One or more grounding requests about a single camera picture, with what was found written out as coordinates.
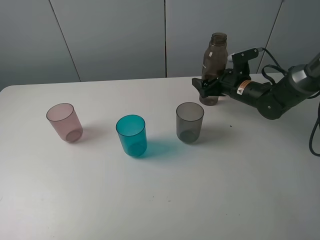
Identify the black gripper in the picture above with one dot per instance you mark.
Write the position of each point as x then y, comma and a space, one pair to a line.
231, 83

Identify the brown translucent water bottle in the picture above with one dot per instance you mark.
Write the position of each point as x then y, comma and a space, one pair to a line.
215, 57

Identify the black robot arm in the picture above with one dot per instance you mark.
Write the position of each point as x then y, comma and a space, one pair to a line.
271, 99

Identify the grey translucent plastic cup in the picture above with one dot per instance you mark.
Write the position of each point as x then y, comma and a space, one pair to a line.
189, 118

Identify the teal translucent plastic cup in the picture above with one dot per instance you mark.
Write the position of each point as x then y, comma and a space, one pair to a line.
131, 130

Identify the pink translucent plastic cup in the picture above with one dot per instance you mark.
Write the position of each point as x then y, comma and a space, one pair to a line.
65, 121

